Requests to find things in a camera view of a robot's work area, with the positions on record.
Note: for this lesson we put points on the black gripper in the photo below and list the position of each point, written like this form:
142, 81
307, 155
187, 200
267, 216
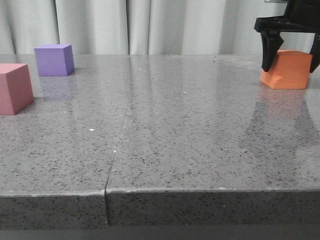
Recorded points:
300, 16

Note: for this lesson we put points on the orange foam cube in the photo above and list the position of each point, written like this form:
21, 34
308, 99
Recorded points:
290, 70

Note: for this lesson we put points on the grey curtain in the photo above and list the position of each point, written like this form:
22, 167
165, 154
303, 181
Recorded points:
135, 27

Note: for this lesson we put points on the purple foam cube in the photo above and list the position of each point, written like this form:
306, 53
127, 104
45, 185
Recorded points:
54, 60

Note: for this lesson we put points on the pink foam cube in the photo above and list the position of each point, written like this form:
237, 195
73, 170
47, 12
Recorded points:
15, 88

